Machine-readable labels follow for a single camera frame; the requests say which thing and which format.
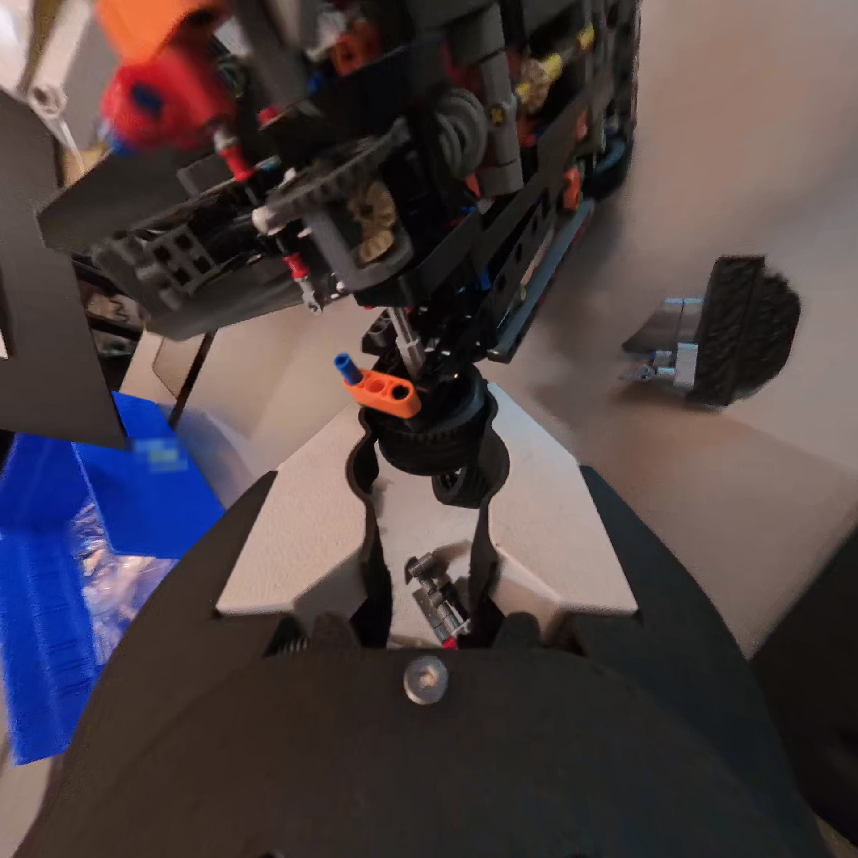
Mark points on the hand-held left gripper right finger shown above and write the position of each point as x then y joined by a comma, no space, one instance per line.
556,536

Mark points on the small grey lego hinge piece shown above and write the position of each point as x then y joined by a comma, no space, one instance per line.
435,597

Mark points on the black lego fender assembly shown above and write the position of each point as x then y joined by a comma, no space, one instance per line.
738,328

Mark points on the clear plastic bag bundle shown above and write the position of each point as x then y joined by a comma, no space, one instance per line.
114,576

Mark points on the lego car chassis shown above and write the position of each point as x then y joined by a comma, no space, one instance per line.
510,234

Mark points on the blue plastic bin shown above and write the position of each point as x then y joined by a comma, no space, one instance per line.
40,636

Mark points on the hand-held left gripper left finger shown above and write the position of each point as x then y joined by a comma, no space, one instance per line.
301,536

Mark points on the black lego wheel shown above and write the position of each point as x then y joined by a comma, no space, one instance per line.
429,448

